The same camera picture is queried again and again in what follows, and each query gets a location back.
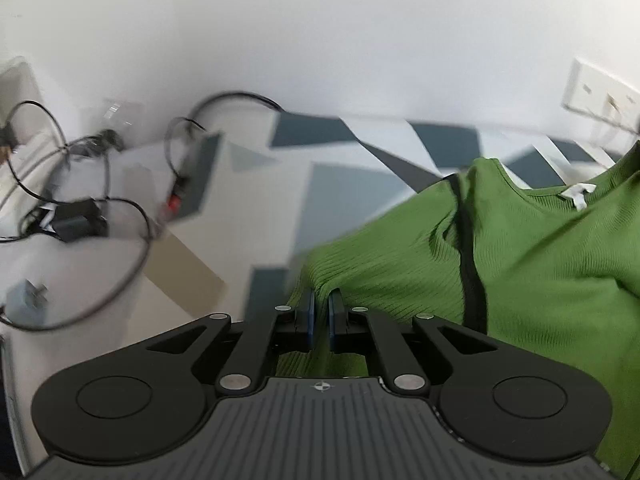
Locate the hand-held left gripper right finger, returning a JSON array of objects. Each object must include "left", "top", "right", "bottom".
[{"left": 327, "top": 287, "right": 501, "bottom": 396}]

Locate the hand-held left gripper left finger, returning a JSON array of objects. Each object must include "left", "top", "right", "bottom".
[{"left": 145, "top": 287, "right": 317, "bottom": 396}]

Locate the clear plastic holder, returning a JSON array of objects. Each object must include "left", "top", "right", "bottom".
[{"left": 102, "top": 99, "right": 144, "bottom": 129}]

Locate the black looped cable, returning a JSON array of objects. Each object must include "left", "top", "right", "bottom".
[{"left": 0, "top": 101, "right": 154, "bottom": 334}]

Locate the black power adapter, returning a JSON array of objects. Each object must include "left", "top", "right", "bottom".
[{"left": 51, "top": 198, "right": 109, "bottom": 244}]

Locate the grey plug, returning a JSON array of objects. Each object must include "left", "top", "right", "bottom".
[{"left": 2, "top": 280, "right": 49, "bottom": 327}]

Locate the black cable connector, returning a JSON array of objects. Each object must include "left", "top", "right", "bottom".
[{"left": 79, "top": 130, "right": 124, "bottom": 154}]

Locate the white cable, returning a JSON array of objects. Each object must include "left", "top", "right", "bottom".
[{"left": 594, "top": 94, "right": 628, "bottom": 162}]

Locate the white wall socket plate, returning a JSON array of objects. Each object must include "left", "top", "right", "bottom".
[{"left": 561, "top": 56, "right": 640, "bottom": 137}]

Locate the green ribbed sweater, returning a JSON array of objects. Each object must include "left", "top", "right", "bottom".
[{"left": 272, "top": 142, "right": 640, "bottom": 480}]

